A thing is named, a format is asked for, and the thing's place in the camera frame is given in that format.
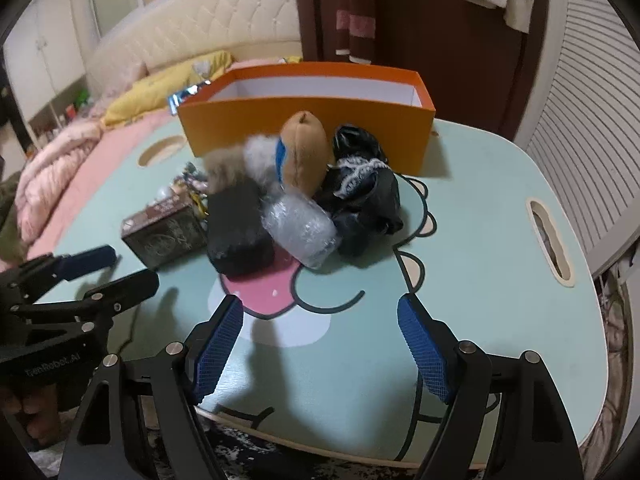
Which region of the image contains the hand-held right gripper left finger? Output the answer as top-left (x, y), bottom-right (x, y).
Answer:
top-left (57, 294), bottom-right (244, 480)

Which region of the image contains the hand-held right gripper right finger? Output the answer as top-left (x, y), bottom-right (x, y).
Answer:
top-left (396, 294), bottom-right (586, 480)

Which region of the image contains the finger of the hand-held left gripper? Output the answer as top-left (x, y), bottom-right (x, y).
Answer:
top-left (10, 269), bottom-right (161, 346)
top-left (0, 245), bottom-right (120, 306)

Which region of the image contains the brown printed carton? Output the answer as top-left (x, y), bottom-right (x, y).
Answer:
top-left (121, 194), bottom-right (208, 268)

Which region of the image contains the dark rectangular case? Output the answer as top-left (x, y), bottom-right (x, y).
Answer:
top-left (206, 180), bottom-right (276, 277)

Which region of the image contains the pastel bead bracelet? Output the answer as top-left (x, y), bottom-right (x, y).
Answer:
top-left (156, 160), bottom-right (213, 221)

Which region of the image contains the beige fluffy pompom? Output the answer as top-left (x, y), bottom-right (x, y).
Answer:
top-left (202, 149), bottom-right (251, 193)

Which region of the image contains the bubble wrap bundle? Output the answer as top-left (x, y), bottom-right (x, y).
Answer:
top-left (261, 191), bottom-right (341, 268)

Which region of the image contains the black lace-trimmed cloth bundle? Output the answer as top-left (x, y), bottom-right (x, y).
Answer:
top-left (315, 124), bottom-right (405, 257)

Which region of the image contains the white fluffy pompom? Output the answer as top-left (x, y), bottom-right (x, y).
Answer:
top-left (243, 134), bottom-right (286, 196)

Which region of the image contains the orange cardboard box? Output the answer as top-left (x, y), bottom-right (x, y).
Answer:
top-left (177, 61), bottom-right (437, 177)

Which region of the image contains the brown plush toy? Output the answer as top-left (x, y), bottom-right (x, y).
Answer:
top-left (274, 111), bottom-right (333, 196)

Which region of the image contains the person's left hand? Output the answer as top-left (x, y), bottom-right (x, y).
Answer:
top-left (0, 387), bottom-right (66, 448)

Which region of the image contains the pink floral quilt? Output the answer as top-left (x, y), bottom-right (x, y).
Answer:
top-left (15, 120), bottom-right (103, 233)

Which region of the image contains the pink duvet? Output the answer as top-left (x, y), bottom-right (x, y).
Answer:
top-left (25, 57), bottom-right (281, 261)

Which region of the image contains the large yellow pillow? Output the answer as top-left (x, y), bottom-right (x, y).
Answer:
top-left (100, 50), bottom-right (236, 128)

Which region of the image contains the white wardrobe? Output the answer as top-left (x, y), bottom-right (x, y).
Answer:
top-left (2, 0), bottom-right (146, 126)

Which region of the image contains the cream tufted headboard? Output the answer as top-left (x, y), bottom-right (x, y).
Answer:
top-left (87, 0), bottom-right (303, 93)

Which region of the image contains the white slatted cabinet door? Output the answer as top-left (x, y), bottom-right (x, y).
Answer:
top-left (510, 0), bottom-right (640, 276)

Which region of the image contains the brown wooden door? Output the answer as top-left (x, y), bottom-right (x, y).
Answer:
top-left (294, 0), bottom-right (548, 141)

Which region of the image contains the brown pink striped scarf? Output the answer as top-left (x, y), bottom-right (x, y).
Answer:
top-left (336, 0), bottom-right (377, 65)

